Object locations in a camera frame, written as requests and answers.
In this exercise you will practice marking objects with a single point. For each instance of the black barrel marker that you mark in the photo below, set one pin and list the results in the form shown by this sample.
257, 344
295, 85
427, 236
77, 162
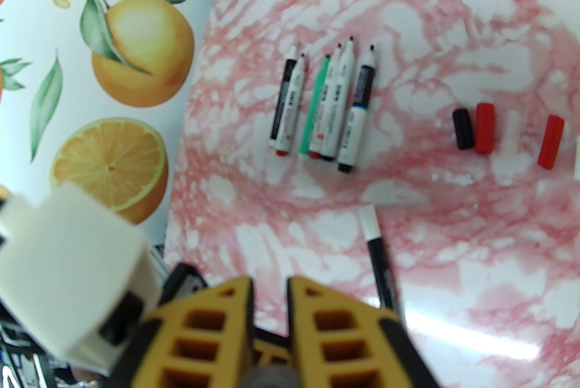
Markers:
283, 100

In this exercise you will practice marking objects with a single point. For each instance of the white marker red end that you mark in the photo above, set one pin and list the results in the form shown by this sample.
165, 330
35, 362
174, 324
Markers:
326, 105
292, 105

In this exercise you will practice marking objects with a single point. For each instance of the white marker black end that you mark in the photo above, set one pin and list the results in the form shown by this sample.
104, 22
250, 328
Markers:
339, 100

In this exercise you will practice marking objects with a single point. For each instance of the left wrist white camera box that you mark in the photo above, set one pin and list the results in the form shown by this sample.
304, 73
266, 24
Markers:
68, 264

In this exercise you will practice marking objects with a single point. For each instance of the slim green pen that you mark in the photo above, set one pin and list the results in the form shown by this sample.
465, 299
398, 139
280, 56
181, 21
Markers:
315, 105

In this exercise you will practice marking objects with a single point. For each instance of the black pen cap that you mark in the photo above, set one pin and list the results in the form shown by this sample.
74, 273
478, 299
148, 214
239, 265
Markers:
463, 128

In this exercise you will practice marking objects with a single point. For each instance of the red pen cap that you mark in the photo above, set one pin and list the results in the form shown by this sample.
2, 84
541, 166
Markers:
550, 141
485, 128

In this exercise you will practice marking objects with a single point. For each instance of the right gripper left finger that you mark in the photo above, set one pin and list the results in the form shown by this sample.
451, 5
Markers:
235, 332

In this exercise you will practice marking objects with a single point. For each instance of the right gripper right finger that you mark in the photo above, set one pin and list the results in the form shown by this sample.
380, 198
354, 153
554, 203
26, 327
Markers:
303, 332

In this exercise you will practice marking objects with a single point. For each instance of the slim black pen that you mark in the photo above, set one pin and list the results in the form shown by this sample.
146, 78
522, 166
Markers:
378, 259

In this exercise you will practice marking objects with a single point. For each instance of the white marker dark label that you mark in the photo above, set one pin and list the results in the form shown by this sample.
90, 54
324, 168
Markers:
358, 114

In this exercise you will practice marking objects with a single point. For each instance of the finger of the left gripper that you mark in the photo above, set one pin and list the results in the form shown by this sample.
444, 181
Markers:
181, 286

